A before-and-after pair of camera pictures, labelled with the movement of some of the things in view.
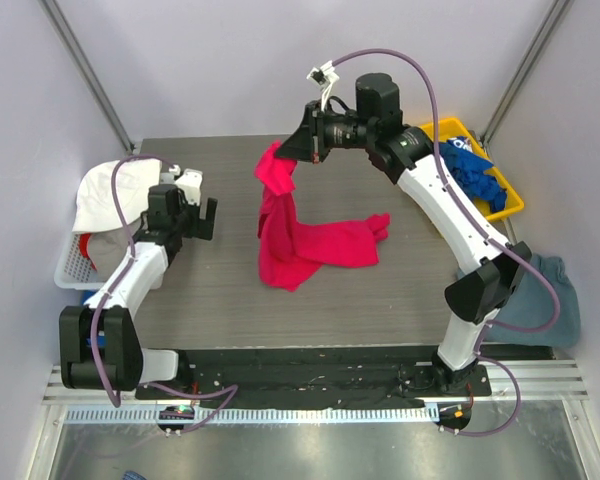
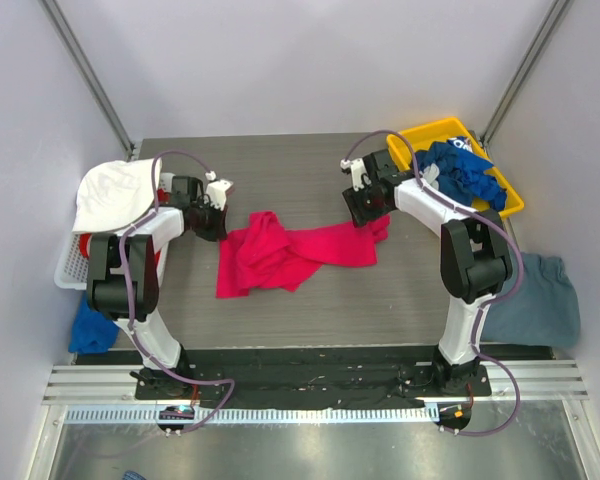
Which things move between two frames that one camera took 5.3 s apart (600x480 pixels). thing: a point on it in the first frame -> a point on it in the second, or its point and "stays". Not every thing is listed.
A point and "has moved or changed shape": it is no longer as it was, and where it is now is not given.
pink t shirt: [291, 250] has moved or changed shape
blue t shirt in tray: [469, 168] stays
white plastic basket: [74, 270] stays
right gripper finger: [299, 146] -> [365, 206]
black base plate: [311, 375] stays
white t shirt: [96, 207] stays
